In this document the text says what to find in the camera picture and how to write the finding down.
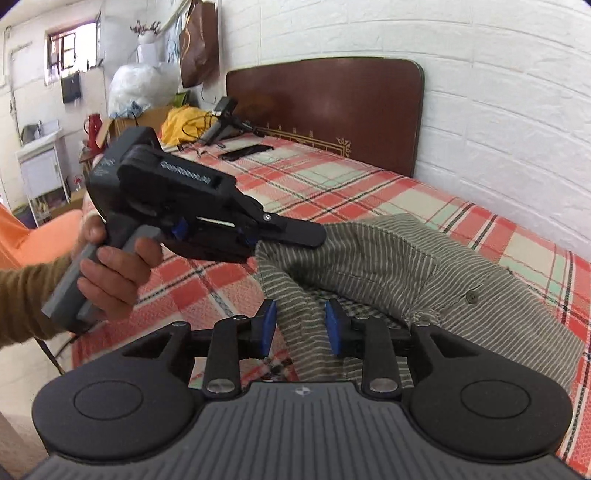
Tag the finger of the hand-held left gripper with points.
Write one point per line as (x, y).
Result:
(300, 233)

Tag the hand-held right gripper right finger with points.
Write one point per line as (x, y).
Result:
(333, 330)

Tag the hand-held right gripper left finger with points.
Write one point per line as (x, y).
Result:
(268, 330)

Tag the grey striped shirt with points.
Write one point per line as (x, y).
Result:
(392, 258)

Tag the person's left forearm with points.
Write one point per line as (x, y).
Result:
(27, 300)

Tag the person's left hand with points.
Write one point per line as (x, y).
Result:
(120, 272)

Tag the yellow cloth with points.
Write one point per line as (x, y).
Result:
(184, 124)

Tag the wooden nightstand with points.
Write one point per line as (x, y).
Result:
(134, 124)

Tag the red plaid blanket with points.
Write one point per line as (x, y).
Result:
(369, 189)

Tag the red thermos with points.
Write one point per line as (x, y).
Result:
(93, 129)

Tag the black phone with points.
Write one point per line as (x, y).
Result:
(244, 152)

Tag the black tripod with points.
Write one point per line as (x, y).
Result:
(226, 120)

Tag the white plastic bag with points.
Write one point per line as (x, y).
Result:
(138, 87)

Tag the white cabinet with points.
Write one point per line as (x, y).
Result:
(41, 175)

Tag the orange chair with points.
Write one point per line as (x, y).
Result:
(41, 235)

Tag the brown wooden headboard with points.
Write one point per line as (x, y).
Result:
(332, 106)

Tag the white vase with twigs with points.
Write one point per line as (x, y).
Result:
(147, 46)

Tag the brown paper bag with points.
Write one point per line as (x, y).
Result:
(198, 46)

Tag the window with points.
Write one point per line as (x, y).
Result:
(71, 46)

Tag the black wall box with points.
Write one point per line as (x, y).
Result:
(71, 90)

